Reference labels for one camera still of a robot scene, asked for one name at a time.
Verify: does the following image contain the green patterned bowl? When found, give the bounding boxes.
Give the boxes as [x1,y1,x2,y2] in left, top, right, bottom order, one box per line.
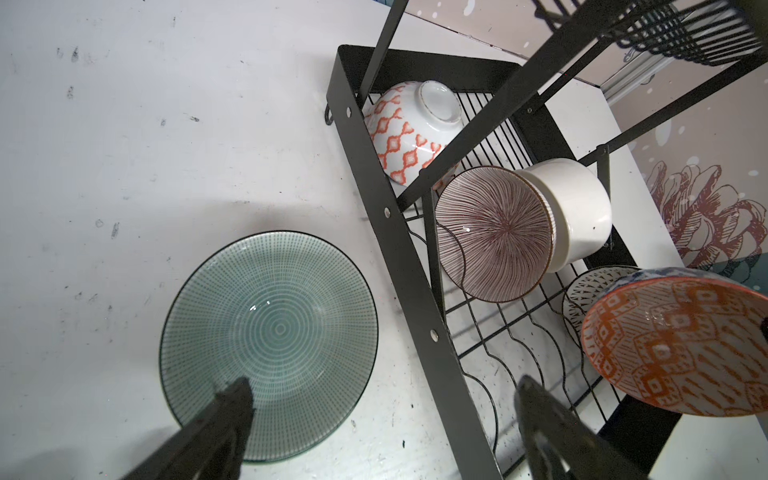
[159,230,379,463]

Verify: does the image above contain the black wire dish rack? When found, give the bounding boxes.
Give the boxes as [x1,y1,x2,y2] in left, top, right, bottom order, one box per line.
[324,1,767,479]

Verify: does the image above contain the white maroon sunburst bowl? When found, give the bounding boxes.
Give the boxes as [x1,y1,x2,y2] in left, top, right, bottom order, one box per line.
[562,265,639,338]

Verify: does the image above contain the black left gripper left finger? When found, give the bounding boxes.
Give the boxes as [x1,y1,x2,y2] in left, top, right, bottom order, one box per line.
[125,377,254,479]

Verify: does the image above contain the white red patterned bowl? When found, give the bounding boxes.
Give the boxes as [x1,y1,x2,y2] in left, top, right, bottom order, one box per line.
[364,80,464,187]

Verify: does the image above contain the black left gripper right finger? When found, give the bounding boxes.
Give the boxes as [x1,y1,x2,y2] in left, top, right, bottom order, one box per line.
[514,375,648,480]

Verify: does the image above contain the pink ribbed bowl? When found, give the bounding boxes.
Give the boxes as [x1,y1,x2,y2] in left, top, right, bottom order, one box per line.
[435,166,556,303]

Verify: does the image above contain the white ceramic bowl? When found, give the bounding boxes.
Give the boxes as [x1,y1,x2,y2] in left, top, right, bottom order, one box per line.
[518,158,613,273]

